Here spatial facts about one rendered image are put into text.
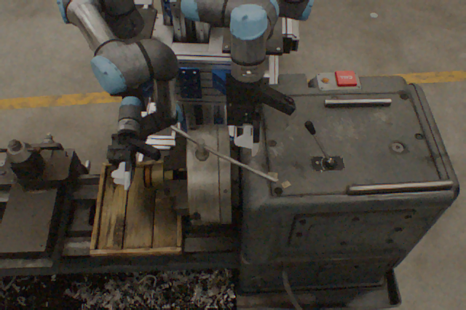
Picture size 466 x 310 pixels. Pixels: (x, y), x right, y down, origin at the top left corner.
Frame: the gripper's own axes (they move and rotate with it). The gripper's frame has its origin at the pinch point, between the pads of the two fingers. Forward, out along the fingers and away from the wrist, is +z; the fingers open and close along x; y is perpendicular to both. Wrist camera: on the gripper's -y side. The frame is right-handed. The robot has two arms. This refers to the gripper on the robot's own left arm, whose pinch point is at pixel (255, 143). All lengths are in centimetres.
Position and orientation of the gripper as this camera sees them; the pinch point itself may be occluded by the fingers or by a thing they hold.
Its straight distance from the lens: 113.1
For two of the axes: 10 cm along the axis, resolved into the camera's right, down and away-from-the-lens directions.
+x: 0.4, 6.4, -7.6
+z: 0.1, 7.6, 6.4
